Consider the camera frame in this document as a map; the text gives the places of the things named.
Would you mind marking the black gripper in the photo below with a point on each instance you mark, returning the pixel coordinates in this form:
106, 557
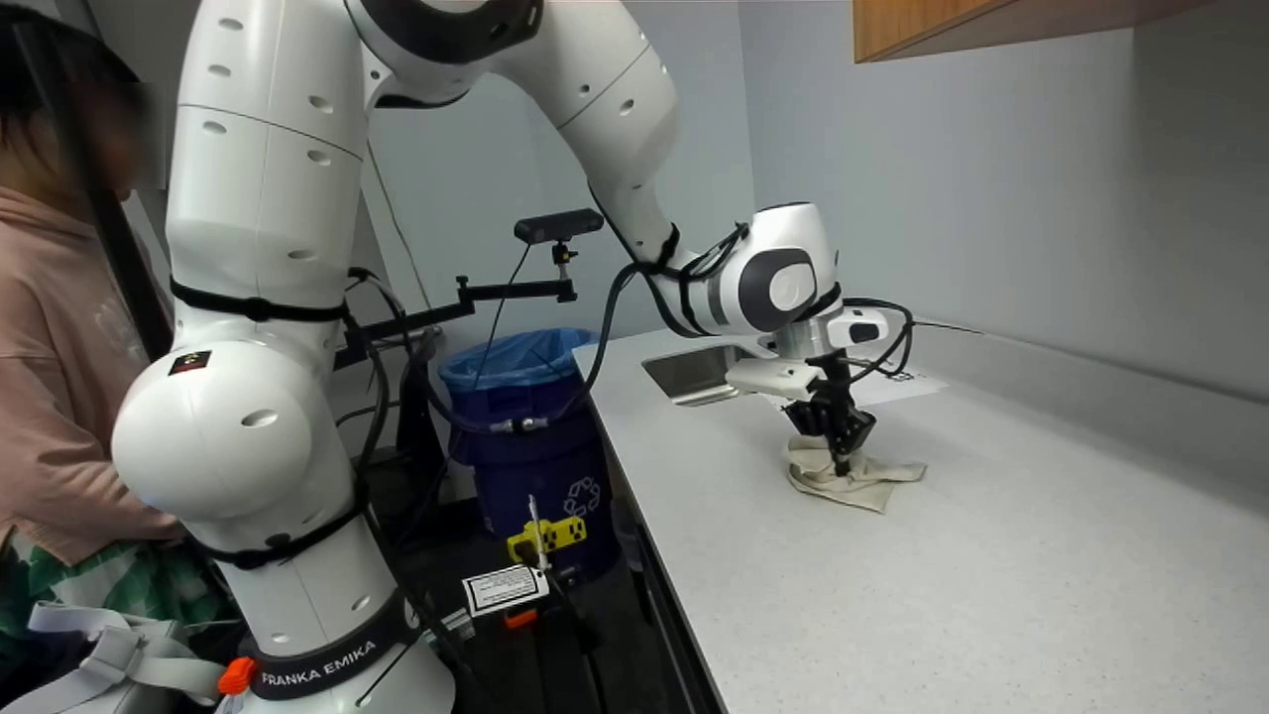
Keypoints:
829, 412

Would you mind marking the white cloth towel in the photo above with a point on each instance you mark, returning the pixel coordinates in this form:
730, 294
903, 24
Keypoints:
865, 484

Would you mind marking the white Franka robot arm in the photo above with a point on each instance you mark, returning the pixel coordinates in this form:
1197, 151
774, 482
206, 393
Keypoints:
265, 438

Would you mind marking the white marker paper sheets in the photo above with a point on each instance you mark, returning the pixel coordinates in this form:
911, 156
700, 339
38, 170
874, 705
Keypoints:
913, 388

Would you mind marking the steel sink basin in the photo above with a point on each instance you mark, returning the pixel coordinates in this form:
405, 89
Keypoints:
689, 376

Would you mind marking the yellow clamp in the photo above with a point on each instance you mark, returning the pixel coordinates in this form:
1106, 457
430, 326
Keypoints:
549, 536

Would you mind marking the blue recycling bin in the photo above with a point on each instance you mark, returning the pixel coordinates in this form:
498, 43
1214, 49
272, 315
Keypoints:
528, 438

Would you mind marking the white label tag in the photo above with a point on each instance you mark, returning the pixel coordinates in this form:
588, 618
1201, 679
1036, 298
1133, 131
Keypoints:
502, 588

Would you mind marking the orange round knob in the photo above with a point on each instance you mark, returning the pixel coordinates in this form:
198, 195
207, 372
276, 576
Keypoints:
236, 677

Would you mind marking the black thin pole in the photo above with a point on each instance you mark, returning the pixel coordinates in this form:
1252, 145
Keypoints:
106, 211

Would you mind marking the person in pink top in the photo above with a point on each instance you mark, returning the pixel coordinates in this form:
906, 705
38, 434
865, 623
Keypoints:
52, 331

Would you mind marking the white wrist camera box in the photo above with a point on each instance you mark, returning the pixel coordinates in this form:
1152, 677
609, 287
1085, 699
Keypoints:
774, 384

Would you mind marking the small black camera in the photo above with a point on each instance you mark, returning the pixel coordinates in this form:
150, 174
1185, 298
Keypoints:
556, 224

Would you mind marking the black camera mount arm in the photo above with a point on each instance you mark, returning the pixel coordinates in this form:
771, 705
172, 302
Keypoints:
502, 290

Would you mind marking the wooden wall cabinet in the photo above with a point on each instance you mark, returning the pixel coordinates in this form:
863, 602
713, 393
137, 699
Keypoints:
926, 24

